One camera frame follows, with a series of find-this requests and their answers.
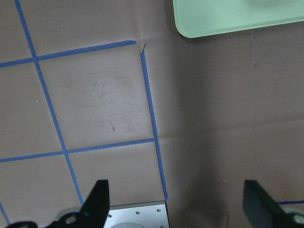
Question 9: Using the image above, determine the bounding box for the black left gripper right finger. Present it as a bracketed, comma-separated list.
[243, 180, 304, 228]

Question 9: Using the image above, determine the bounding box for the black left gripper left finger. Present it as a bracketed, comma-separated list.
[4, 180, 111, 228]

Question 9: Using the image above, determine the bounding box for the brown paper table cover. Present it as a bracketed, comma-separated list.
[0, 0, 304, 228]

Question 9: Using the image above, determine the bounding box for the light green plastic tray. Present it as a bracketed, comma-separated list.
[172, 0, 304, 38]

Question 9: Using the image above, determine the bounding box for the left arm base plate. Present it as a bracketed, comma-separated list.
[104, 201, 170, 228]

